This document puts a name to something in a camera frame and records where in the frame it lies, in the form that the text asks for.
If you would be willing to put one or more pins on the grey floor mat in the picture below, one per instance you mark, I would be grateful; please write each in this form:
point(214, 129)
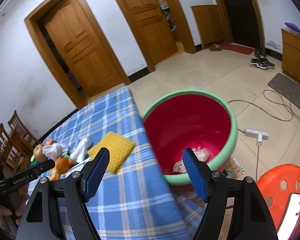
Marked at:
point(287, 88)

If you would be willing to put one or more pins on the low wooden wall panel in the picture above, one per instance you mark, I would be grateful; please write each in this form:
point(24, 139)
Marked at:
point(209, 23)

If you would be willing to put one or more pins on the black sneaker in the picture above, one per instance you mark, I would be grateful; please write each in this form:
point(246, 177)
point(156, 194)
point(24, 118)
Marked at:
point(262, 63)
point(260, 53)

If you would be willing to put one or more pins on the purple object on cabinet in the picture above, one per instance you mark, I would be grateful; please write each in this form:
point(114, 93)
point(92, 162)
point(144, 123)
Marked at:
point(293, 27)

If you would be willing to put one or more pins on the white smartphone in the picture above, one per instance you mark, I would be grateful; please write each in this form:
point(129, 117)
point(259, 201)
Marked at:
point(290, 218)

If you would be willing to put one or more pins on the red door mat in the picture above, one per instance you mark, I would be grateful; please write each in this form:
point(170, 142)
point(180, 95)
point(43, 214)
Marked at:
point(236, 48)

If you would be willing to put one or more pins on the orange cardboard box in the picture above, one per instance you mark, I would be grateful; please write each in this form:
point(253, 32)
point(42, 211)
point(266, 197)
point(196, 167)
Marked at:
point(49, 142)

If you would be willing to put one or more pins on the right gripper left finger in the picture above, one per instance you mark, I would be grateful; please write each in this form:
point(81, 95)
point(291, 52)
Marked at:
point(42, 217)

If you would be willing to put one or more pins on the wooden sideboard cabinet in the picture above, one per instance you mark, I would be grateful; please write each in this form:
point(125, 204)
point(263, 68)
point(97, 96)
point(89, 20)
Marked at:
point(291, 54)

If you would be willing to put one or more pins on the orange plastic stool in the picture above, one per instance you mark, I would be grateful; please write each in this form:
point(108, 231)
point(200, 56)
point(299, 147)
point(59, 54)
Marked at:
point(276, 185)

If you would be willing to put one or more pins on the black entrance door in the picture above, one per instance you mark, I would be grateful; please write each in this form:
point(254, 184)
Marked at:
point(243, 21)

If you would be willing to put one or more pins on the person's left hand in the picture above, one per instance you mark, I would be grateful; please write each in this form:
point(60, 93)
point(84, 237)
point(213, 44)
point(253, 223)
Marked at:
point(5, 212)

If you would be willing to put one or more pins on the brown apple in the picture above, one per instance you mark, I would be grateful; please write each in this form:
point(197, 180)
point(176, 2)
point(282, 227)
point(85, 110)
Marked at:
point(38, 153)

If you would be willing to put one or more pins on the orange plush toy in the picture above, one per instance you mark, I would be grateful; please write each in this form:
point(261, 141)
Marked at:
point(62, 165)

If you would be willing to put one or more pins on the black sneaker front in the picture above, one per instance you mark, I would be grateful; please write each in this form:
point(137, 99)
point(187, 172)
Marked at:
point(262, 63)

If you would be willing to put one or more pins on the wooden chair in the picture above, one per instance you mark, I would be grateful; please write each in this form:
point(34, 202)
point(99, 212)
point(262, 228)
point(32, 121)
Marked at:
point(21, 133)
point(10, 154)

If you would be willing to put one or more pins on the yellow foam fruit net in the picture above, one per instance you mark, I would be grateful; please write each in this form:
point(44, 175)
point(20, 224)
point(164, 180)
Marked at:
point(119, 149)

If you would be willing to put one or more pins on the left wooden door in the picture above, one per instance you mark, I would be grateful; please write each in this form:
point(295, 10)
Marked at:
point(79, 46)

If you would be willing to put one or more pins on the black sneaker back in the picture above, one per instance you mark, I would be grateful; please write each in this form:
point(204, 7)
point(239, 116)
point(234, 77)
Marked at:
point(260, 53)

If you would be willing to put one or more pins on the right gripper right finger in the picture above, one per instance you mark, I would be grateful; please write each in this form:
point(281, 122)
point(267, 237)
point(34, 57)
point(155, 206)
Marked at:
point(251, 218)

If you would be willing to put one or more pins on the wooden door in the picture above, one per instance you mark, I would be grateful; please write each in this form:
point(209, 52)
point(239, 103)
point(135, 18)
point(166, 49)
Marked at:
point(79, 46)
point(153, 28)

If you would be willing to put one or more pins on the brown slipper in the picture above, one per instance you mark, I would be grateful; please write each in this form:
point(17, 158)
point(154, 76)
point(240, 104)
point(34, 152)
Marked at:
point(215, 47)

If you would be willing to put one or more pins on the middle wooden door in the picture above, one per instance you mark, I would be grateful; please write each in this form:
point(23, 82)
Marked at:
point(153, 28)

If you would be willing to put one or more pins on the colourful paper under bucket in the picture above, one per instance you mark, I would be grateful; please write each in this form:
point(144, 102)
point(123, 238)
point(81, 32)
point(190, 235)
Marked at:
point(233, 169)

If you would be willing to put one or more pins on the white cloth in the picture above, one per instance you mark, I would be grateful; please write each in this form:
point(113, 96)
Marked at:
point(54, 150)

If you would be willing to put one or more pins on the white power strip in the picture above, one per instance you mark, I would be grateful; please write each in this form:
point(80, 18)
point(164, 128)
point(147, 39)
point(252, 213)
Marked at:
point(259, 135)

